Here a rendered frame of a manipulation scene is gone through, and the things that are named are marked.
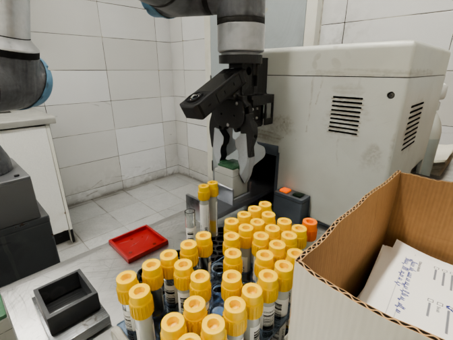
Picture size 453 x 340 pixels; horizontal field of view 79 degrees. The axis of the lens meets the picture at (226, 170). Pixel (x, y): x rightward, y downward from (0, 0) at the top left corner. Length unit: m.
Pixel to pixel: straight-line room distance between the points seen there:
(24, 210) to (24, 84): 0.26
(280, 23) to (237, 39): 1.63
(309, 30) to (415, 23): 0.55
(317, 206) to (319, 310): 0.34
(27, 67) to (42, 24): 1.92
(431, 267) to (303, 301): 0.21
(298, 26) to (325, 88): 1.53
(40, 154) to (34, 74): 1.30
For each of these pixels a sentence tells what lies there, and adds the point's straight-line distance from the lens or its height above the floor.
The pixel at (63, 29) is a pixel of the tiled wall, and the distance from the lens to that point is 2.66.
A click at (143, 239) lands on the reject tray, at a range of 0.48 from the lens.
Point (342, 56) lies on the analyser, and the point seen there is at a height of 1.16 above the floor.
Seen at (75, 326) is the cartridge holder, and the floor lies 0.89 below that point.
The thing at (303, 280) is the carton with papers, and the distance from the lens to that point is 0.20.
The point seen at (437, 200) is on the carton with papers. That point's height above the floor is 1.00.
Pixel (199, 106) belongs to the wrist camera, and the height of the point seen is 1.09.
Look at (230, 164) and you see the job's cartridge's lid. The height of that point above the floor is 0.98.
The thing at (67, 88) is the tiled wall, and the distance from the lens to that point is 2.63.
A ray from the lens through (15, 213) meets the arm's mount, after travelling 0.63.
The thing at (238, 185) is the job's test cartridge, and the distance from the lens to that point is 0.49.
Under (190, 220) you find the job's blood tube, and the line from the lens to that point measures 0.34.
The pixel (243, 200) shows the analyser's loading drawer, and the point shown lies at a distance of 0.50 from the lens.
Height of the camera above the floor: 1.14
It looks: 20 degrees down
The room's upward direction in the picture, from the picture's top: straight up
